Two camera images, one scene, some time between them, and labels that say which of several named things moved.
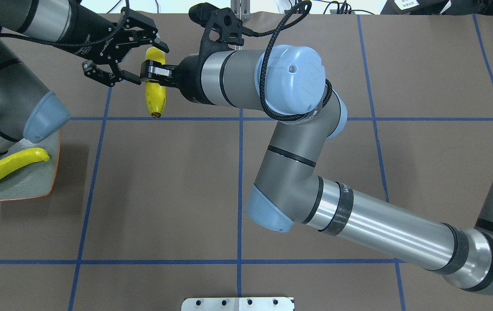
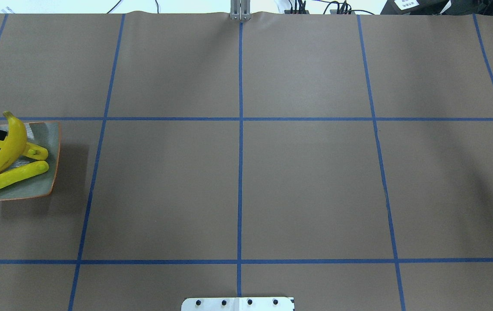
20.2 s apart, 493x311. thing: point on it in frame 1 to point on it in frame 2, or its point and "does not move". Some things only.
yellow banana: [156, 93] to [31, 151]
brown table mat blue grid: [146, 211] does not move
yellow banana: [7, 166] to [7, 178]
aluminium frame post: [241, 9] does not move
